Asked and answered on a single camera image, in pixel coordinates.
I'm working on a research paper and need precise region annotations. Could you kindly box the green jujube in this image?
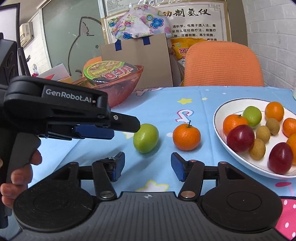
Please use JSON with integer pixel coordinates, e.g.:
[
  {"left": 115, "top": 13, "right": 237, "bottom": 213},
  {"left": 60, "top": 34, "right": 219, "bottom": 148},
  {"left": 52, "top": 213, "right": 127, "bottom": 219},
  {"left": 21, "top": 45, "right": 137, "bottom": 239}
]
[
  {"left": 242, "top": 106, "right": 262, "bottom": 128},
  {"left": 133, "top": 123, "right": 159, "bottom": 154}
]

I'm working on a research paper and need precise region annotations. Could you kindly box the mandarin with stem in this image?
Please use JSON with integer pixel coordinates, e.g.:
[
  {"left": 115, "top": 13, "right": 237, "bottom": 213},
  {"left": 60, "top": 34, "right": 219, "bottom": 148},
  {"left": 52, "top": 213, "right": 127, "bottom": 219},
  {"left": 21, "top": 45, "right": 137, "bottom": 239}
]
[
  {"left": 223, "top": 114, "right": 248, "bottom": 136},
  {"left": 173, "top": 121, "right": 201, "bottom": 151}
]

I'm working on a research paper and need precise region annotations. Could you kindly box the dark red plum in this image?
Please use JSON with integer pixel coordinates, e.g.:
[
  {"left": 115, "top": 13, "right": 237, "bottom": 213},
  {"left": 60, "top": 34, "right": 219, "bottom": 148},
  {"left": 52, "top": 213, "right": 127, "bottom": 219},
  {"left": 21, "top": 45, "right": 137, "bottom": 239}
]
[
  {"left": 226, "top": 125, "right": 255, "bottom": 153},
  {"left": 268, "top": 142, "right": 293, "bottom": 175}
]

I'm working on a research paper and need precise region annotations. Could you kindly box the small longan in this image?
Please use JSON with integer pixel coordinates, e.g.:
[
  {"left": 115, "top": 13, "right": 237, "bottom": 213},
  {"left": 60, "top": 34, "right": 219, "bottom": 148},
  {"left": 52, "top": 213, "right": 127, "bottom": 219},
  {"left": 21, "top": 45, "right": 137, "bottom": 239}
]
[{"left": 249, "top": 138, "right": 266, "bottom": 161}]

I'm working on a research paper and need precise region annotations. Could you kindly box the brown longan table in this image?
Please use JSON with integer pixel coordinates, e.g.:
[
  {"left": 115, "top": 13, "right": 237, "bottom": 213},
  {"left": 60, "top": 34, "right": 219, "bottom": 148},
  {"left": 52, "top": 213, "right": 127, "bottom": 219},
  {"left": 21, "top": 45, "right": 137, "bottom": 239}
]
[{"left": 255, "top": 126, "right": 271, "bottom": 144}]

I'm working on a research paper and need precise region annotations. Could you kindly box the large smooth orange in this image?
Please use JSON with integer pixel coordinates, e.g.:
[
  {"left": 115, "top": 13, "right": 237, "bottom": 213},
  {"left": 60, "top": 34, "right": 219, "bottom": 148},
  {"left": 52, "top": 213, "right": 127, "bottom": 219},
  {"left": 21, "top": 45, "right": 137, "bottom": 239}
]
[{"left": 287, "top": 133, "right": 296, "bottom": 165}]

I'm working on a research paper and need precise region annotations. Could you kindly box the mandarin orange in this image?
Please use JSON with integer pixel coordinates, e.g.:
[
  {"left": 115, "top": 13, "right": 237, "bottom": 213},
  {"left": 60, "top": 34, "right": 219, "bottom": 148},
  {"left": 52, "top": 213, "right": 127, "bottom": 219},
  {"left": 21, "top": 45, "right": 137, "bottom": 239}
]
[{"left": 282, "top": 118, "right": 296, "bottom": 138}]

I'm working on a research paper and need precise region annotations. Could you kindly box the person's left hand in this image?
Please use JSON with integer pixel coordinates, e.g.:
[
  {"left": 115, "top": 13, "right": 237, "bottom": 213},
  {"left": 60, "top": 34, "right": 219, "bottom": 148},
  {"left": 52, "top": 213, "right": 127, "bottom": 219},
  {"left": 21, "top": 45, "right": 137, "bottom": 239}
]
[{"left": 1, "top": 150, "right": 42, "bottom": 208}]

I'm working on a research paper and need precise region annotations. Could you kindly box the pink plastic bowl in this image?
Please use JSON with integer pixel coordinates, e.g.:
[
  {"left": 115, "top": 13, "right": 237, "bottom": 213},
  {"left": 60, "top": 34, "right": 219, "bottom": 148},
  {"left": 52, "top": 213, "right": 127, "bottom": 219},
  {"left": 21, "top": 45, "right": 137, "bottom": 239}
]
[{"left": 72, "top": 65, "right": 144, "bottom": 108}]

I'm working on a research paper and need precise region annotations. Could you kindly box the red snack box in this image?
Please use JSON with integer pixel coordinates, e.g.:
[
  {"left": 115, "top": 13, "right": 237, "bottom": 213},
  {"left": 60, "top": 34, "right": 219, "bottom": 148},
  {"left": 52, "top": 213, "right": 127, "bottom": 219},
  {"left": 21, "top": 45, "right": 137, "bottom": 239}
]
[{"left": 37, "top": 63, "right": 70, "bottom": 81}]

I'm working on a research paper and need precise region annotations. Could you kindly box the green cardboard box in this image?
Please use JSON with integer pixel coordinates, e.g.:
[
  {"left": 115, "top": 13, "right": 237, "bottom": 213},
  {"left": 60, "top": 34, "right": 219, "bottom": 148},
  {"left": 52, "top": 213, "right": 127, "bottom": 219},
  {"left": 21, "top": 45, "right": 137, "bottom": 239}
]
[{"left": 59, "top": 76, "right": 72, "bottom": 84}]

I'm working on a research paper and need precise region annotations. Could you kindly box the instant noodle cup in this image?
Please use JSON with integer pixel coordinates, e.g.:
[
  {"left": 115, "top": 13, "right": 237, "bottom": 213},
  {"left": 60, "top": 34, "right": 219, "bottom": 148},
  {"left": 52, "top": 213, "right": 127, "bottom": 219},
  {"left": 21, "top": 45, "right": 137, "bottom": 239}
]
[{"left": 83, "top": 60, "right": 138, "bottom": 85}]

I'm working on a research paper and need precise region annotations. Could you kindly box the blue patterned tablecloth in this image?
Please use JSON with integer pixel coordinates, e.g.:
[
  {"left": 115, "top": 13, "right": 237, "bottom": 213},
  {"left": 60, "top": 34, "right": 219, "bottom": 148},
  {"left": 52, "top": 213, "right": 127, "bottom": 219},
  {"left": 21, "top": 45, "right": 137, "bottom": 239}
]
[{"left": 28, "top": 85, "right": 296, "bottom": 240}]

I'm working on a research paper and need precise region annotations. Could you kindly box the mandarin with stem on plate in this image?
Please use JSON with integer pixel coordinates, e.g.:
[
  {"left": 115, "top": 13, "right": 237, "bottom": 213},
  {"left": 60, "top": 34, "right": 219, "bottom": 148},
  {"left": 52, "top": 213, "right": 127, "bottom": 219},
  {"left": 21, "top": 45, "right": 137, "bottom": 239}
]
[{"left": 223, "top": 114, "right": 248, "bottom": 136}]

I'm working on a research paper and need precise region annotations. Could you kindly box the brown cardboard box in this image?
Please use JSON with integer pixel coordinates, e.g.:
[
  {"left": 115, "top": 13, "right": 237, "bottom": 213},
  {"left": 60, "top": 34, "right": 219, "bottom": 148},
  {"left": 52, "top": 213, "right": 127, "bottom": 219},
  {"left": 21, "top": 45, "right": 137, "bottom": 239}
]
[{"left": 100, "top": 34, "right": 173, "bottom": 89}]

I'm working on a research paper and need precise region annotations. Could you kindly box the green jujube on plate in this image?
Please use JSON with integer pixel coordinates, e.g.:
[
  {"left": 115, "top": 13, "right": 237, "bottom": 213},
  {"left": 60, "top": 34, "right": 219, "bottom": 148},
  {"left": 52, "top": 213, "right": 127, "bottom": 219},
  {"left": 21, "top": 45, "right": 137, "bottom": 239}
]
[{"left": 242, "top": 106, "right": 262, "bottom": 128}]

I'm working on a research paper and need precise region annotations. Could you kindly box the brown longan on plate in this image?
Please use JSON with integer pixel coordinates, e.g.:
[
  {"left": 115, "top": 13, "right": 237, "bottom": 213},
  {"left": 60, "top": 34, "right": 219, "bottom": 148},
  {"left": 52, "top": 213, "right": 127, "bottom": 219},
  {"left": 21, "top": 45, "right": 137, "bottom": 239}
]
[{"left": 265, "top": 118, "right": 280, "bottom": 136}]

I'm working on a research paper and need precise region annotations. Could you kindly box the yellow snack bag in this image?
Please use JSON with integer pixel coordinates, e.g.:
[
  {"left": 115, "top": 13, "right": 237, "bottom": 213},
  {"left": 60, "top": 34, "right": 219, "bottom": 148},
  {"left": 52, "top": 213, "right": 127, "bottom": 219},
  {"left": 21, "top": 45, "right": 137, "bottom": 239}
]
[{"left": 171, "top": 37, "right": 207, "bottom": 60}]

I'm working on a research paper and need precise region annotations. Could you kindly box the orange at plate back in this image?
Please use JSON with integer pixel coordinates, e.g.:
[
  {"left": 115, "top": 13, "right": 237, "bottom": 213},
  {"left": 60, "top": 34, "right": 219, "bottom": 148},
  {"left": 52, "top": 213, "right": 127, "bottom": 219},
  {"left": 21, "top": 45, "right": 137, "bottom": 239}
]
[{"left": 265, "top": 101, "right": 285, "bottom": 122}]

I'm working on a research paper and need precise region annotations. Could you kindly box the floral cloth bag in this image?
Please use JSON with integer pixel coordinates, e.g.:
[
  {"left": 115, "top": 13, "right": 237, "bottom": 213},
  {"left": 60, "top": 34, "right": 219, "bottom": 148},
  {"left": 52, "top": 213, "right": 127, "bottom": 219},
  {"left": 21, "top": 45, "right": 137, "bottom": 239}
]
[{"left": 108, "top": 4, "right": 173, "bottom": 41}]

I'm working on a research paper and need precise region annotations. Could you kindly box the framed chinese text poster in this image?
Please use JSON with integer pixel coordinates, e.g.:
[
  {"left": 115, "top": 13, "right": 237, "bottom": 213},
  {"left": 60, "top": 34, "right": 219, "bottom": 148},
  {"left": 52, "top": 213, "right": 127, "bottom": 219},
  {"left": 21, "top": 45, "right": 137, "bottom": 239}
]
[{"left": 98, "top": 1, "right": 231, "bottom": 44}]

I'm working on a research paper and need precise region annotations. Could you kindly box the wall air conditioner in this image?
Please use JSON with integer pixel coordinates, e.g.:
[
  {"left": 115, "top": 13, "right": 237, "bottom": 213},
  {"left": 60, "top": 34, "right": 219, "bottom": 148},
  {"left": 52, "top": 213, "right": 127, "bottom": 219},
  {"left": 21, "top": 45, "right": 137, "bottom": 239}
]
[{"left": 20, "top": 22, "right": 34, "bottom": 48}]

